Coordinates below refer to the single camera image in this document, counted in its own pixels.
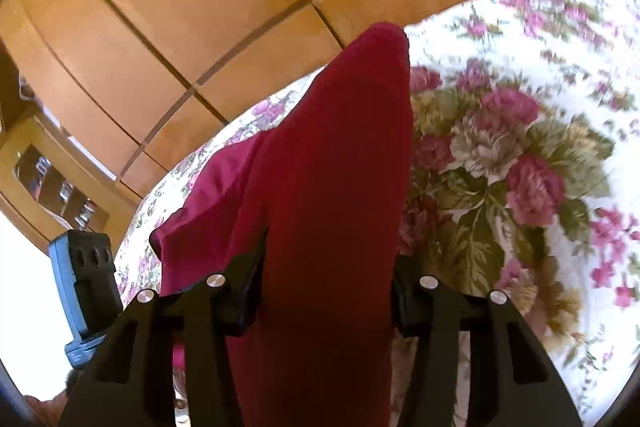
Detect wooden shelf unit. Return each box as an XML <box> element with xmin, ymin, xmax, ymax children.
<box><xmin>1</xmin><ymin>116</ymin><xmax>130</xmax><ymax>247</ymax></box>

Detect floral bedspread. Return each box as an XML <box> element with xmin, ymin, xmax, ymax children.
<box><xmin>113</xmin><ymin>0</ymin><xmax>640</xmax><ymax>427</ymax></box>

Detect dark red knit sweater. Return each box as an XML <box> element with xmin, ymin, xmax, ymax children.
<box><xmin>150</xmin><ymin>23</ymin><xmax>412</xmax><ymax>426</ymax></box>

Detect wooden wardrobe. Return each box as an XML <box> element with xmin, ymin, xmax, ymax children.
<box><xmin>1</xmin><ymin>0</ymin><xmax>465</xmax><ymax>243</ymax></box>

